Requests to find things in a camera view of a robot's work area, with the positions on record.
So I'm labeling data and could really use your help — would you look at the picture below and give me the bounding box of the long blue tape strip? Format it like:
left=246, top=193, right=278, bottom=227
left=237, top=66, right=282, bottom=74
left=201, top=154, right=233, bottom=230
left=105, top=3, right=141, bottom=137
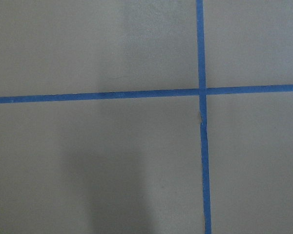
left=196, top=0, right=212, bottom=234

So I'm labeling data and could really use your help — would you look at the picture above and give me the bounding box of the crosswise blue tape strip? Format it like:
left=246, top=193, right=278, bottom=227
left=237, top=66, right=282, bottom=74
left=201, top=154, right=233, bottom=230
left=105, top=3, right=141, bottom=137
left=0, top=84, right=293, bottom=104

